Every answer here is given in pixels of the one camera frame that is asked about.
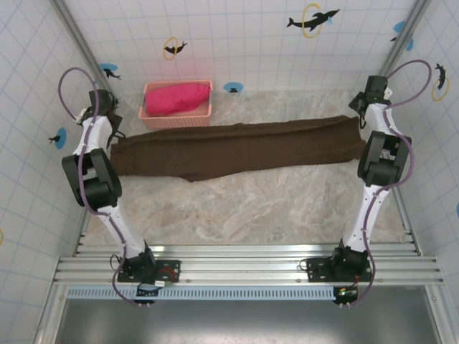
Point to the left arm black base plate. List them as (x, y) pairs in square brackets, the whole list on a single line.
[(168, 267)]

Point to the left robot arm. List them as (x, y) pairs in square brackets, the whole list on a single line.
[(111, 222)]

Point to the grey metal panel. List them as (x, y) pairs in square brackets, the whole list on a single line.
[(233, 322)]

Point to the aluminium rail frame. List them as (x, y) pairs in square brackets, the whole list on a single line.
[(244, 265)]

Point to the brown long pants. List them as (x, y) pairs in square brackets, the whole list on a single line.
[(233, 150)]

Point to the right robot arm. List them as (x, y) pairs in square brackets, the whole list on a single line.
[(373, 211)]

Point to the pink plastic basket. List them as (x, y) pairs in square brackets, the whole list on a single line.
[(172, 123)]

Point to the aluminium corner post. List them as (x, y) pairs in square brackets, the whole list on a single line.
[(405, 36), (77, 39)]

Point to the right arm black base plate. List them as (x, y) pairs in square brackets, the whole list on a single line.
[(319, 268)]

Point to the magenta folded garment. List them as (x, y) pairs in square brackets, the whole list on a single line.
[(172, 100)]

